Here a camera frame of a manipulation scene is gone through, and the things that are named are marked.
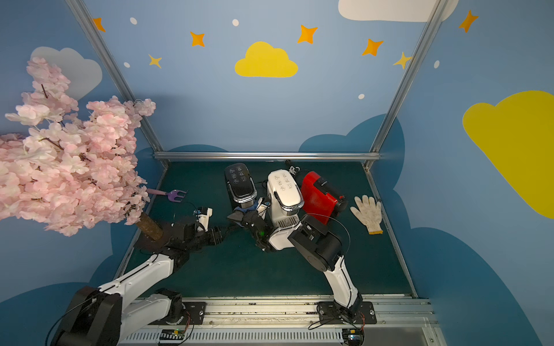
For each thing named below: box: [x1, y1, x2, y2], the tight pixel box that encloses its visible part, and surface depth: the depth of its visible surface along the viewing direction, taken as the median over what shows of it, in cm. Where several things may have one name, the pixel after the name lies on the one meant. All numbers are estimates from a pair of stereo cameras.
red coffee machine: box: [301, 170, 348, 226], surface depth 88 cm
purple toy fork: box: [145, 188, 189, 203], surface depth 109 cm
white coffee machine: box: [266, 169, 305, 251], surface depth 83 cm
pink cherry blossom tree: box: [0, 56, 163, 242], surface depth 53 cm
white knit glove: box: [349, 194, 384, 235], surface depth 103 cm
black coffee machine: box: [224, 162, 258, 210], surface depth 84 cm
